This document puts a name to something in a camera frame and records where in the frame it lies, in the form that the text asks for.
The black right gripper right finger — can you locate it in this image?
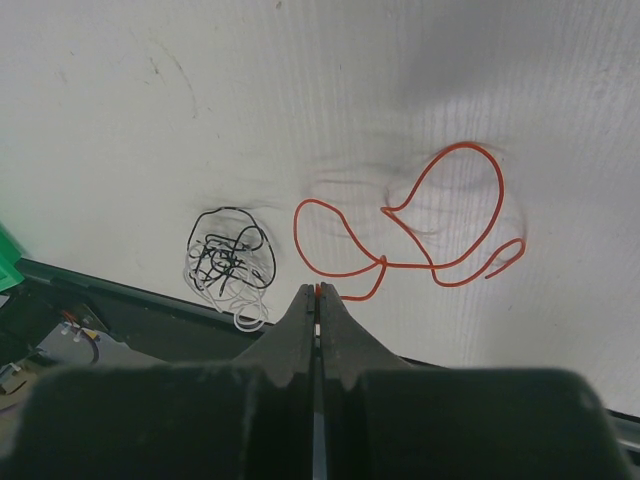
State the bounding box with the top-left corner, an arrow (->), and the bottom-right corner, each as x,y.
318,283 -> 415,479

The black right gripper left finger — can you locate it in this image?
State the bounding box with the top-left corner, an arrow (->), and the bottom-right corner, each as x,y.
233,285 -> 316,479

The multicolour wire bundle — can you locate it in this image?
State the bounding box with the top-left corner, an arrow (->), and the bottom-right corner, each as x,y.
182,205 -> 277,332

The green plastic compartment tray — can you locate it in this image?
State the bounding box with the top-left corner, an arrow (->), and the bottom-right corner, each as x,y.
0,227 -> 24,292

